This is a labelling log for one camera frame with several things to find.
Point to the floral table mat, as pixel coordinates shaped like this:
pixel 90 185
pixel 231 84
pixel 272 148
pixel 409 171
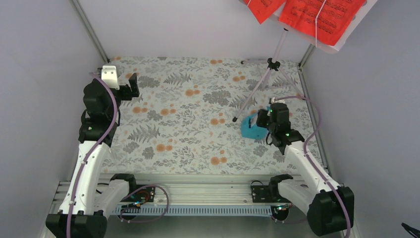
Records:
pixel 182 122

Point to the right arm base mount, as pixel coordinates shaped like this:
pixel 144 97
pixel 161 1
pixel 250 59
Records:
pixel 270 194

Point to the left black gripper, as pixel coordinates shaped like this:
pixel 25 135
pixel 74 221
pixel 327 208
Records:
pixel 128 95

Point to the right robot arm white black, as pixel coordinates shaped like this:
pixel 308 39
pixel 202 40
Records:
pixel 328 206

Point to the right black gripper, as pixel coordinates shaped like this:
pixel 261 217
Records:
pixel 259 121

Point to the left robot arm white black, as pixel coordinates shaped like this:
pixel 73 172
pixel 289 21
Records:
pixel 84 213

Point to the red sheet music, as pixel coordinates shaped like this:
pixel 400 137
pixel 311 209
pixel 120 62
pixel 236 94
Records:
pixel 263 9
pixel 325 20

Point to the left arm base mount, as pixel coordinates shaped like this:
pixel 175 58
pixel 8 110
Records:
pixel 142 196

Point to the aluminium rail base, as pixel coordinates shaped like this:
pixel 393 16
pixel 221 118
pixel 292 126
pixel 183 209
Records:
pixel 188 195

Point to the red sheet music right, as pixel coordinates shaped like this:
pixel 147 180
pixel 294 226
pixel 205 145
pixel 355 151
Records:
pixel 325 20

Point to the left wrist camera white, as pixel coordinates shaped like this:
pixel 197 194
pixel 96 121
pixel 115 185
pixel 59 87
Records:
pixel 109 75

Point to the red sheet music left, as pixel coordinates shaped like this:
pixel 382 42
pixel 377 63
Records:
pixel 263 9

